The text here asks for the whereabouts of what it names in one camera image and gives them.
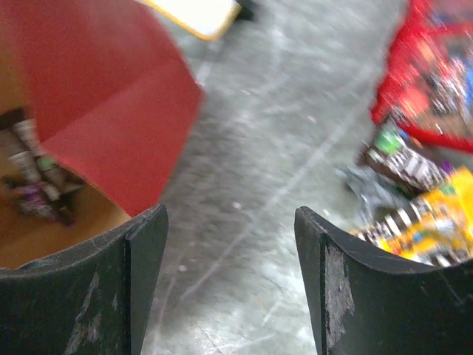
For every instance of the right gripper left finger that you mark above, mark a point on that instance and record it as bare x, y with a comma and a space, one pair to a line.
92, 298

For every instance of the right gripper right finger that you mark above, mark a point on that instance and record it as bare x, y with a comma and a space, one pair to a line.
363, 300

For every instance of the yellow M&M packet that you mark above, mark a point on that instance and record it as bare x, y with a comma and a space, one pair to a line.
434, 229

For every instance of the brown M&M packet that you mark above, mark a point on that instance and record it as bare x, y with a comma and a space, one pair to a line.
20, 142

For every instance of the red paper bag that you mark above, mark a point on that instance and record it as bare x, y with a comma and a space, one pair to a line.
112, 101

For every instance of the red cookie snack bag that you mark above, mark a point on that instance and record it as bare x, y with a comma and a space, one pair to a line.
427, 86

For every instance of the small whiteboard yellow frame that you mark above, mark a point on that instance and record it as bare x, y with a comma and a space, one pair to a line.
207, 20

